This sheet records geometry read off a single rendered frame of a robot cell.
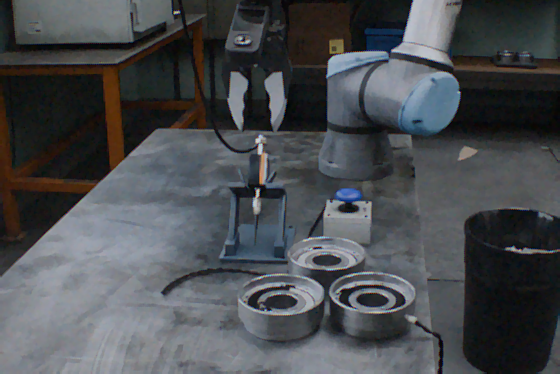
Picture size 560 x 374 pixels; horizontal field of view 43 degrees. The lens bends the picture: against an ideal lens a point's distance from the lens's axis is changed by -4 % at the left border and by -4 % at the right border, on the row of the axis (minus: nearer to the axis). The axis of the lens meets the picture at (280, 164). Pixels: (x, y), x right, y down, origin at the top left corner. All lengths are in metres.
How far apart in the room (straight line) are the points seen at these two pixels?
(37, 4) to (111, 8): 0.34
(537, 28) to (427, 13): 3.69
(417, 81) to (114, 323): 0.65
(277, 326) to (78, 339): 0.24
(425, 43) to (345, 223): 0.37
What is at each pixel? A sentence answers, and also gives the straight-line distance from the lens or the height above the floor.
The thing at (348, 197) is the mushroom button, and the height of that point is 0.87.
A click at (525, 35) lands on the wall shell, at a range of 4.97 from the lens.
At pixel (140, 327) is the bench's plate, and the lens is 0.93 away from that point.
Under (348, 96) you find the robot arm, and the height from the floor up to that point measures 0.96.
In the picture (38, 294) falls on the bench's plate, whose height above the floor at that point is 0.80.
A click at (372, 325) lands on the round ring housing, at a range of 0.87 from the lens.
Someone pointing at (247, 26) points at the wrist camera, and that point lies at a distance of 1.01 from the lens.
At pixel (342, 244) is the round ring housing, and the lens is 1.05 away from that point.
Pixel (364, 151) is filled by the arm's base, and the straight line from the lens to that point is 1.39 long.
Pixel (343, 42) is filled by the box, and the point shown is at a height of 0.59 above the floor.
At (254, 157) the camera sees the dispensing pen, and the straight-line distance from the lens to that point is 1.09.
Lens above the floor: 1.27
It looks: 18 degrees down
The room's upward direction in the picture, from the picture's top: 1 degrees counter-clockwise
